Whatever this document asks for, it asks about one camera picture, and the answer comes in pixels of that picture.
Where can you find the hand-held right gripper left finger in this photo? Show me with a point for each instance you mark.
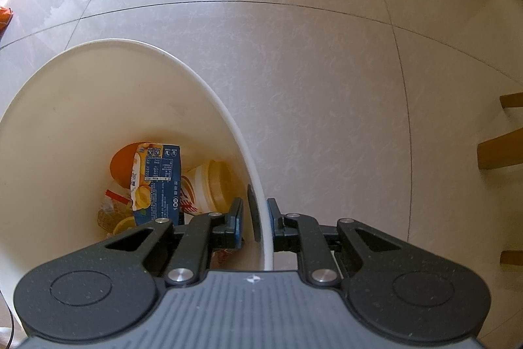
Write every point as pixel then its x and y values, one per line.
pixel 238 222

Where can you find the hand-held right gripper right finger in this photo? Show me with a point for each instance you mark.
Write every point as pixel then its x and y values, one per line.
pixel 282 230

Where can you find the red printed milk tea cup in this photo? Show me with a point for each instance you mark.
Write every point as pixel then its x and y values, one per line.
pixel 208 185

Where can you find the blue drink carton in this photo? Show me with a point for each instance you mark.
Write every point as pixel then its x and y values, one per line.
pixel 157 185

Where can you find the clear plastic wrapper red strip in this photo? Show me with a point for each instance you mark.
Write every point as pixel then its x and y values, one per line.
pixel 112 216

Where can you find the large white plastic bucket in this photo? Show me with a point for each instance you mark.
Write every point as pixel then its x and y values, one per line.
pixel 81 107

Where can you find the orange bag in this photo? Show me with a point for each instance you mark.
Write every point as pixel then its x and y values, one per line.
pixel 5 17

